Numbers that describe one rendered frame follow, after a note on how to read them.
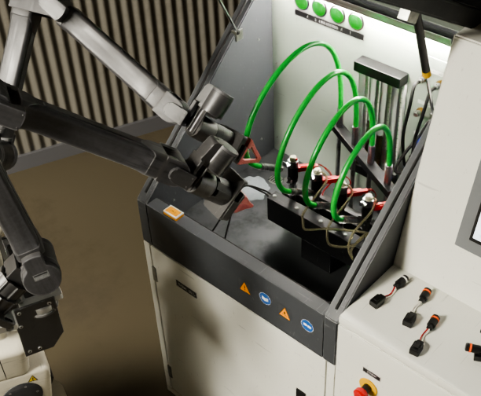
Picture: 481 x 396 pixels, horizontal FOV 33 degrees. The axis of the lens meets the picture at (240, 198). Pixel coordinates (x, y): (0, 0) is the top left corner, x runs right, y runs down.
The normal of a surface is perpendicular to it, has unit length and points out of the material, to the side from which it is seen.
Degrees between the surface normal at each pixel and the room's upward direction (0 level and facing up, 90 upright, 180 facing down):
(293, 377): 90
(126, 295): 0
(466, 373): 0
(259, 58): 90
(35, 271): 84
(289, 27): 90
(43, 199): 0
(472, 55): 76
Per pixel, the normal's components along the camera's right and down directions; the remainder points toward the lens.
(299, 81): -0.68, 0.50
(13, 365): 0.42, 0.58
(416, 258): -0.67, 0.30
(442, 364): -0.04, -0.76
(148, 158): 0.18, 0.40
